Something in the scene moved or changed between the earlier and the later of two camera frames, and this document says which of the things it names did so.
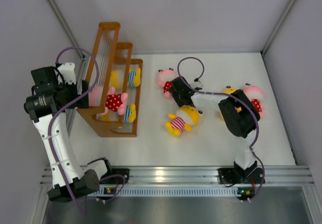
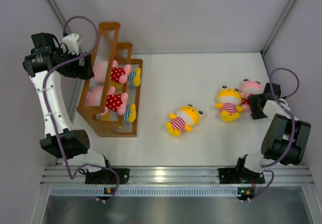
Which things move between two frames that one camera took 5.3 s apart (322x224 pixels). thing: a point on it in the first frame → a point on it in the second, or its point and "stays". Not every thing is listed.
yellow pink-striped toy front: [183, 120] stays
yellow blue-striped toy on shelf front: [130, 113] stays
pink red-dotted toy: [165, 78] → [117, 74]
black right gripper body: [177, 96] → [256, 113]
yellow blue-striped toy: [134, 78] stays
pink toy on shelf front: [114, 102] stays
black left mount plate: [115, 179] stays
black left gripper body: [81, 102] → [72, 69]
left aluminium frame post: [83, 59] stays
